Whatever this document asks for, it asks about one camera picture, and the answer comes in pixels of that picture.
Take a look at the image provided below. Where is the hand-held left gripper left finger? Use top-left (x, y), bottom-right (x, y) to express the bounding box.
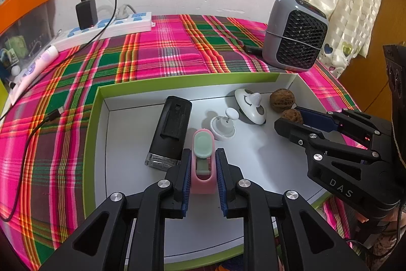
top-left (40, 148), bottom-right (192, 271)

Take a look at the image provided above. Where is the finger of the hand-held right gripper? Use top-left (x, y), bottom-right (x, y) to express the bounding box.
top-left (274, 118), bottom-right (381, 165)
top-left (296, 106), bottom-right (394, 152)

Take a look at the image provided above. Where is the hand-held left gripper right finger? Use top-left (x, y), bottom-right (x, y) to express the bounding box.
top-left (215, 148), bottom-right (370, 271)

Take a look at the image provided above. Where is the brown walnut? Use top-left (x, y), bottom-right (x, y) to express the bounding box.
top-left (281, 109), bottom-right (304, 126)
top-left (269, 88), bottom-right (296, 113)

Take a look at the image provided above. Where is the pink mint silicone clip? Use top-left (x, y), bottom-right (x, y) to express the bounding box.
top-left (190, 128), bottom-right (218, 195)

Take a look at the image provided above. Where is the white oval knob piece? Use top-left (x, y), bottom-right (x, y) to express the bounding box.
top-left (234, 88), bottom-right (267, 125)

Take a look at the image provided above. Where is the green-rimmed white box tray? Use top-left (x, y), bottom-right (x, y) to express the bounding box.
top-left (83, 72), bottom-right (332, 265)

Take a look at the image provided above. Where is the black rectangular lamp device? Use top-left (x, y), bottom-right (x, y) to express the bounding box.
top-left (144, 96), bottom-right (193, 170)

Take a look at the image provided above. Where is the white round knob base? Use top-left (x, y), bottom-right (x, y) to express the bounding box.
top-left (210, 108), bottom-right (239, 141)

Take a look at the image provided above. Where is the wooden cabinet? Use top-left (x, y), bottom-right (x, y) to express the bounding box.
top-left (338, 0), bottom-right (406, 113)

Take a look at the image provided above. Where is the grey portable heater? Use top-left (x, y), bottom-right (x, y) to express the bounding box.
top-left (263, 0), bottom-right (329, 72)

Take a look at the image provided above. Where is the black plug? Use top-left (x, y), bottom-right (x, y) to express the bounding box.
top-left (243, 44), bottom-right (264, 56)

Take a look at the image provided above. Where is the cream heart-print curtain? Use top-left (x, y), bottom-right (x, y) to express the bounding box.
top-left (309, 0), bottom-right (386, 75)

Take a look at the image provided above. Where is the pink green plaid tablecloth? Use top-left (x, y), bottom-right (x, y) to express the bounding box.
top-left (0, 14), bottom-right (357, 271)

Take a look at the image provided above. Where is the white blue power strip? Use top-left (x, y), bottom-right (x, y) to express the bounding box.
top-left (51, 12), bottom-right (156, 51)

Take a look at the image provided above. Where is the white tube purple print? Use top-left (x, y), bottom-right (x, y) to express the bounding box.
top-left (9, 45), bottom-right (60, 105)

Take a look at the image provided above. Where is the black charger adapter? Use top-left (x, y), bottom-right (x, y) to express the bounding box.
top-left (75, 0), bottom-right (98, 30)

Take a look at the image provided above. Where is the black charging cable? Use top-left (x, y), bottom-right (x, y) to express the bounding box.
top-left (0, 0), bottom-right (117, 222)

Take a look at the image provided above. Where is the white plug grey cord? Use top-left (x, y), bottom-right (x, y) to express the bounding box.
top-left (115, 4), bottom-right (137, 21)

